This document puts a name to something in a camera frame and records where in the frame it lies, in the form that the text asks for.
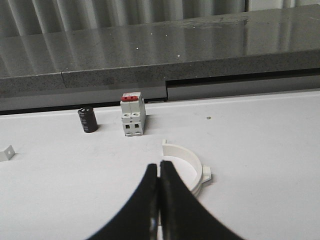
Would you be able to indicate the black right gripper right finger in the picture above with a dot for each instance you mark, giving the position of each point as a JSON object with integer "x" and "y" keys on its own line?
{"x": 183, "y": 217}

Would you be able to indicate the grey stone countertop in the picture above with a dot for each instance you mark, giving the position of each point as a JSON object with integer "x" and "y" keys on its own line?
{"x": 95, "y": 67}

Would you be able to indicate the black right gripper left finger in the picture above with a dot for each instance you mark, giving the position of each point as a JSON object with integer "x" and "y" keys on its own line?
{"x": 138, "y": 218}

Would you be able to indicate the white half pipe clamp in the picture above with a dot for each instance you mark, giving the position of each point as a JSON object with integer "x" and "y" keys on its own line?
{"x": 7, "y": 154}
{"x": 203, "y": 172}

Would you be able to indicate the white circuit breaker red switch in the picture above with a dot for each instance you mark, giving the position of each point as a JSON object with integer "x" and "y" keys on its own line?
{"x": 133, "y": 114}

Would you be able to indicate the black cylindrical capacitor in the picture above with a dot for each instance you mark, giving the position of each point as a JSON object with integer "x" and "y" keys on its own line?
{"x": 88, "y": 119}

